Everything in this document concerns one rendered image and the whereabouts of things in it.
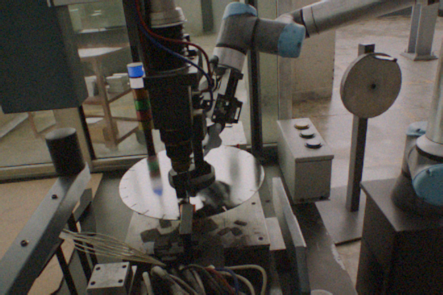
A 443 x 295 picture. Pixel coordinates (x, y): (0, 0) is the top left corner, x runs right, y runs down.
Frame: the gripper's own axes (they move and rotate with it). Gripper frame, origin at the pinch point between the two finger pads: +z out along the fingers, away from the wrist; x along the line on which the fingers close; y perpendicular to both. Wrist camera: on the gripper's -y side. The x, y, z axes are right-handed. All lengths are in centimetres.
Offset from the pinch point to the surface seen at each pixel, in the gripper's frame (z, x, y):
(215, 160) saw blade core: 0.7, 5.7, -1.3
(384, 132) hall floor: -51, 242, -116
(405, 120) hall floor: -69, 273, -118
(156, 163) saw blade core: 5.2, -5.6, -9.8
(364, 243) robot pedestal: 16, 65, 6
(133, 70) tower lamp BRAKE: -16.8, -13.0, -23.1
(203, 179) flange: 5.1, -0.9, 6.0
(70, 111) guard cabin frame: -2, -20, -57
